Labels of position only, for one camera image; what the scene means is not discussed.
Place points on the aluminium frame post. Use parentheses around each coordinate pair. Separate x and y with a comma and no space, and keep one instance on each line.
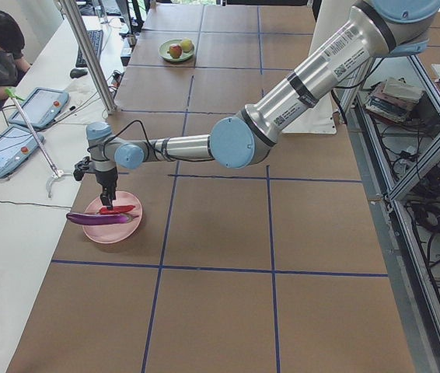
(93,63)

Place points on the light green plate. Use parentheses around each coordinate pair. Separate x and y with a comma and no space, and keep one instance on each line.
(163,52)

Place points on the black computer mouse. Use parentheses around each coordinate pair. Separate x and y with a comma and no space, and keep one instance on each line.
(78,72)

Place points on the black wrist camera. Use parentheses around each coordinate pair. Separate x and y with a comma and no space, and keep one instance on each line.
(82,167)

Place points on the upper teach pendant tablet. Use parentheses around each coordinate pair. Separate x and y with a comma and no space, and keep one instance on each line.
(42,106)

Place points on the red yellow pomegranate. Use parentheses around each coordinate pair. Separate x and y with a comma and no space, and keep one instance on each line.
(174,51)

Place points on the aluminium side frame rack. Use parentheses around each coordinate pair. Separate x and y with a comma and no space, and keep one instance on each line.
(400,162)

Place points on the teach pendant tablet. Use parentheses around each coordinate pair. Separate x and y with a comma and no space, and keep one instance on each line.
(17,144)
(42,106)

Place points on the lower teach pendant tablet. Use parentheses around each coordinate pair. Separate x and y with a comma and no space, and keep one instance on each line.
(17,144)

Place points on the purple eggplant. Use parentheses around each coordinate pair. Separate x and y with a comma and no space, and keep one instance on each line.
(100,219)

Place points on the pale pink green peach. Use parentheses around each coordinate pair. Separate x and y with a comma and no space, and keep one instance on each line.
(186,45)

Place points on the red chili pepper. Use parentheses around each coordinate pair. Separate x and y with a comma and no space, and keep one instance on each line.
(122,209)

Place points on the stack of books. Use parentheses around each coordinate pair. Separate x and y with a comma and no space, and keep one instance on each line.
(393,99)

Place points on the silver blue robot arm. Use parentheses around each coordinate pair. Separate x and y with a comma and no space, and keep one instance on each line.
(374,29)

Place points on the reacher grabber stick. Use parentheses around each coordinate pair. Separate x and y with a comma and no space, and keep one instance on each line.
(57,174)

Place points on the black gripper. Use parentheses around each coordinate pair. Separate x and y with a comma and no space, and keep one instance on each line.
(106,179)

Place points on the pink plate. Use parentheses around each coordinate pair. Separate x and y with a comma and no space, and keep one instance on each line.
(107,234)

